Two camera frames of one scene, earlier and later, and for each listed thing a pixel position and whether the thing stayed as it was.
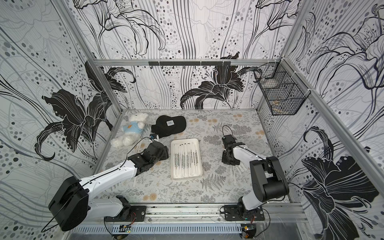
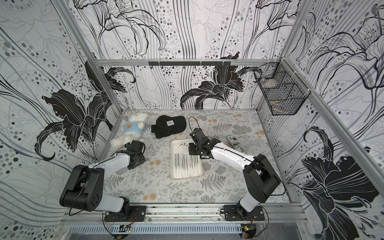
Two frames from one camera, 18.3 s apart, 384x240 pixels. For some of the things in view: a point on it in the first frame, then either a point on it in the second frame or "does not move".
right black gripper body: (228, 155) to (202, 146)
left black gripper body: (163, 155) to (141, 160)
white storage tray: (185, 159) does not move
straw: (176, 160) does not move
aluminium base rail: (210, 214) does not move
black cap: (165, 125) does not move
